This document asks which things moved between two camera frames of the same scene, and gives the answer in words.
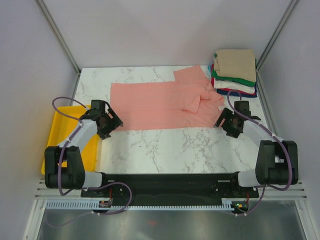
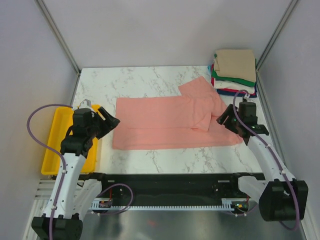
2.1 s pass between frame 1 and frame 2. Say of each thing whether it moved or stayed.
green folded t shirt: stayed
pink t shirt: moved
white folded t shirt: stayed
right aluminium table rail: stayed
